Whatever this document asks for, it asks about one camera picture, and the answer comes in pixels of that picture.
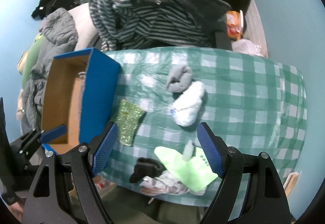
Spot light green sock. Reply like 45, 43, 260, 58
154, 140, 218, 193

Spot black sock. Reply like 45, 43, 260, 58
129, 157, 166, 183

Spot green glitter sponge cloth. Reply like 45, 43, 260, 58
111, 99, 146, 147

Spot white patterned cloth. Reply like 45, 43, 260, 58
139, 170, 207, 196

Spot white sock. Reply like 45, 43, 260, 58
170, 81, 206, 127

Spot grey sock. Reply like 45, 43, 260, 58
166, 65, 192, 93

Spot blue cardboard box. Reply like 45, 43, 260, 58
41, 48, 121, 154

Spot green checkered plastic tablecloth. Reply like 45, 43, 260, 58
102, 47, 307, 192

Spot green plush toy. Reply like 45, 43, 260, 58
17, 33, 44, 89

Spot grey puffer jacket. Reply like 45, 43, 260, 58
21, 8, 78, 133

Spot striped grey sweater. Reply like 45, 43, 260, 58
89, 0, 214, 51

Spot black clothes pile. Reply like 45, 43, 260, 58
31, 0, 79, 19

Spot orange snack package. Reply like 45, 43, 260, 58
226, 10, 244, 40

